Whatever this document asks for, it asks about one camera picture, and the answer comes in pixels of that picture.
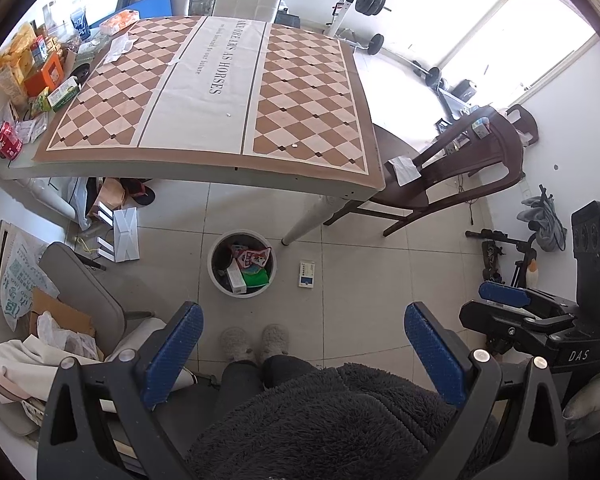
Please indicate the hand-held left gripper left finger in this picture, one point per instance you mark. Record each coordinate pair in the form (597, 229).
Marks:
(172, 355)

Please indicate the white bottle orange cap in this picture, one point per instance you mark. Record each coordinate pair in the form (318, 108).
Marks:
(532, 271)

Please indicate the red and white snack packet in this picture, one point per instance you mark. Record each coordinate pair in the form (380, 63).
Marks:
(252, 258)

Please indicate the person's leg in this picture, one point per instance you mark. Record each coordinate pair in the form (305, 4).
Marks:
(240, 385)
(287, 370)

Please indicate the grey work gloves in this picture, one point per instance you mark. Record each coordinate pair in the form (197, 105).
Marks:
(542, 215)

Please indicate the brown paper bag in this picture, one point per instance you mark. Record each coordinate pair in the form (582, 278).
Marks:
(112, 192)

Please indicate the grey upholstered chair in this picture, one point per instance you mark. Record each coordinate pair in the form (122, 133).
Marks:
(80, 285)

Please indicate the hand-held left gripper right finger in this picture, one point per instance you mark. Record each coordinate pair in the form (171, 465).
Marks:
(432, 355)

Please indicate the dark grey fleece jacket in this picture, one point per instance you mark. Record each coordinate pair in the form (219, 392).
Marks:
(330, 425)

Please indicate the orange tissue pack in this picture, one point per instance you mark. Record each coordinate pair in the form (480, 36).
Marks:
(120, 22)

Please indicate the white woven printed bag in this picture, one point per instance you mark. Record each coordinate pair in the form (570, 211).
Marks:
(20, 285)

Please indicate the white slim box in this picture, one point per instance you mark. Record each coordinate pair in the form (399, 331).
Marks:
(235, 277)

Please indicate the blue board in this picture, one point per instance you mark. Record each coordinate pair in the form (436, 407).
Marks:
(152, 7)

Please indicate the green and white box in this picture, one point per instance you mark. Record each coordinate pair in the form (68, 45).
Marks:
(62, 95)

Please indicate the weight bench with barbell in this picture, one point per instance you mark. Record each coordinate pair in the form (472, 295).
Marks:
(360, 2)

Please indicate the white and blue box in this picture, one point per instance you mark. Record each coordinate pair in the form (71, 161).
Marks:
(307, 275)

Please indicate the dark wooden chair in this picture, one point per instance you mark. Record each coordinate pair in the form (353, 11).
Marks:
(485, 155)
(527, 122)

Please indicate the blue printed cup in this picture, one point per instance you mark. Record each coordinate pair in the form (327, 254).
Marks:
(80, 22)

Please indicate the brown checkered tablecloth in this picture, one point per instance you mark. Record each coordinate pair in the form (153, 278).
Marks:
(205, 85)

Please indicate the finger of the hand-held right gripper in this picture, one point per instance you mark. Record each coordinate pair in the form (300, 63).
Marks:
(485, 316)
(505, 294)

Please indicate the white round trash bin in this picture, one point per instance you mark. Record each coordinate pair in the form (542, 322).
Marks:
(217, 280)

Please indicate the person's left leg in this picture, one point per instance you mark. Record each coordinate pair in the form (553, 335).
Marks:
(240, 385)

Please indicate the white dining table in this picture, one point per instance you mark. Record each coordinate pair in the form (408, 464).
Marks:
(307, 217)

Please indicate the white tissue paper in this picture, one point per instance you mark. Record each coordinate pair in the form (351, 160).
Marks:
(405, 169)

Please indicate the orange box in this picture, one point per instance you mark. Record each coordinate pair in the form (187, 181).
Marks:
(45, 77)

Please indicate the grey fluffy slipper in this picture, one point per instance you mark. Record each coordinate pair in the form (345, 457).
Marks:
(236, 342)
(275, 342)

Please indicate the brown cardboard piece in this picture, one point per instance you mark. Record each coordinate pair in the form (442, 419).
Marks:
(65, 315)

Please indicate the green packet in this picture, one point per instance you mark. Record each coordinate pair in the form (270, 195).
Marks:
(257, 276)

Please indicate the person's right leg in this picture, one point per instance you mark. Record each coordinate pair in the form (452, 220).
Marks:
(287, 370)

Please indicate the pile of white clothes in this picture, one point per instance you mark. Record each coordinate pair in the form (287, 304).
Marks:
(25, 360)

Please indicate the crumpled white paper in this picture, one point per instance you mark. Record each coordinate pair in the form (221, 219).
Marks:
(117, 47)

